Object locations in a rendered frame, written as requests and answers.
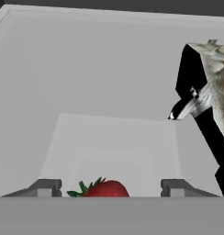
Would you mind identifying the white fridge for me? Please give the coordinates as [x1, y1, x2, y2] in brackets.
[0, 3, 224, 198]

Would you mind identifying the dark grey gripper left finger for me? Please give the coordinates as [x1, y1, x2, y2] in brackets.
[1, 178, 62, 198]

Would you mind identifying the red strawberry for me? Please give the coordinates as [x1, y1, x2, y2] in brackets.
[66, 176, 130, 198]

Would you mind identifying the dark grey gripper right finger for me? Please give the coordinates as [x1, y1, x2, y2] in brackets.
[160, 178, 221, 198]

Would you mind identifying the black and grey carton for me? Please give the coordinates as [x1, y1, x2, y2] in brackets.
[167, 39, 224, 198]

